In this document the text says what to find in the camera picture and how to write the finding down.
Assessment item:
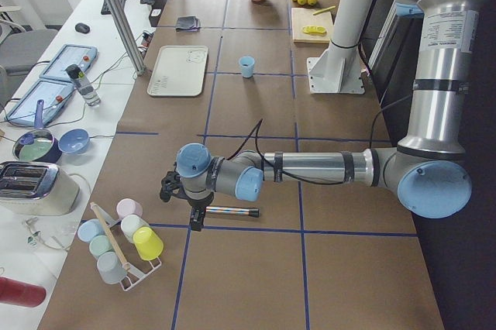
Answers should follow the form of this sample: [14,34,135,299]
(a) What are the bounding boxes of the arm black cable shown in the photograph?
[226,93,415,185]

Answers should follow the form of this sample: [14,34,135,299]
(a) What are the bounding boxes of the white cup on rack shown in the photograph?
[120,214,150,244]

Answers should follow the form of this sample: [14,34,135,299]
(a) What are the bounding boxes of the black computer mouse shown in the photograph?
[74,22,91,34]

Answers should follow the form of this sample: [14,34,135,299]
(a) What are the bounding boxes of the cream toaster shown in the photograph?
[1,161,79,216]

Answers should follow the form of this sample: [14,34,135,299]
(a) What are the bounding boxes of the wooden cutting board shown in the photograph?
[291,8,334,44]

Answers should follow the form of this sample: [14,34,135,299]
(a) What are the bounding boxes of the steel muddler black tip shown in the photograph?
[204,206,260,218]

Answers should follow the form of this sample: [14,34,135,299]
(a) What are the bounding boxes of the blue cup on rack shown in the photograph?
[77,218,105,243]

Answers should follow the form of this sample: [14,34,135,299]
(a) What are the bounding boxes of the yellow plastic knife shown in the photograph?
[312,5,336,15]

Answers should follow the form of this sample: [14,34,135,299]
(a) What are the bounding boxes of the dark blue saucepan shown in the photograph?
[12,99,62,163]

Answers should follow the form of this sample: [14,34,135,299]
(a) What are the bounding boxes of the clear water bottle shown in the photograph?
[65,64,101,106]

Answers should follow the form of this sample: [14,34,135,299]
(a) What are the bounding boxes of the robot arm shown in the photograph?
[160,0,489,231]

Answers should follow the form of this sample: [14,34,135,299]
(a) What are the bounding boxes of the yellow cup on rack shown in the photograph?
[133,226,164,261]

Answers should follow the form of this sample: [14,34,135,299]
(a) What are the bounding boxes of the red bottle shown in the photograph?
[1,277,47,308]

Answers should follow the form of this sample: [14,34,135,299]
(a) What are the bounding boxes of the blue bowl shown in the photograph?
[58,129,90,154]

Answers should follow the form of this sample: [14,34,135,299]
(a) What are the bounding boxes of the grey cup on rack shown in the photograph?
[97,251,127,284]

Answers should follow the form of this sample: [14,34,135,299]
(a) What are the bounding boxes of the cream bear tray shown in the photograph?
[146,45,208,97]

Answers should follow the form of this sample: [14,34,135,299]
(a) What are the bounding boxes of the light blue cup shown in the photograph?
[239,56,255,78]

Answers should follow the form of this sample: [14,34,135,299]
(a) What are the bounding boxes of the white pedestal column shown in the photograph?
[307,0,372,95]

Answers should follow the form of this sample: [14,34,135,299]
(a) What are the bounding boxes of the pink cup on rack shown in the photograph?
[115,198,143,220]

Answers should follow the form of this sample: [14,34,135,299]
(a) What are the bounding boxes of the white cup rack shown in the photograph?
[83,202,164,292]

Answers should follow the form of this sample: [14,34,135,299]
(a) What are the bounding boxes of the grey purple folded cloth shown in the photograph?
[175,15,202,32]

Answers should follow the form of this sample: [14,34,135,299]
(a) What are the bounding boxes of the near teach pendant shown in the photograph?
[3,78,76,128]

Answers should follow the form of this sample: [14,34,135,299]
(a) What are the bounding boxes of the yellow lemon slices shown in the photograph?
[301,26,327,36]

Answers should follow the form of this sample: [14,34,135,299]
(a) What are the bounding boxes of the far teach pendant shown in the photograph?
[40,44,98,82]

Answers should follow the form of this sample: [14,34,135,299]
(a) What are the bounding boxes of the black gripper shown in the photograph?
[186,191,212,232]

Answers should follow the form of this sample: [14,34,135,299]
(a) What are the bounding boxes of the green cup on rack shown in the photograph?
[89,235,114,260]

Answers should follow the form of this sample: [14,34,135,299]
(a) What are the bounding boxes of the teach pendant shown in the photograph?
[40,44,98,82]
[3,78,76,128]

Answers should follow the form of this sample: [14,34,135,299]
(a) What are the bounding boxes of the aluminium frame post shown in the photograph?
[106,0,146,76]

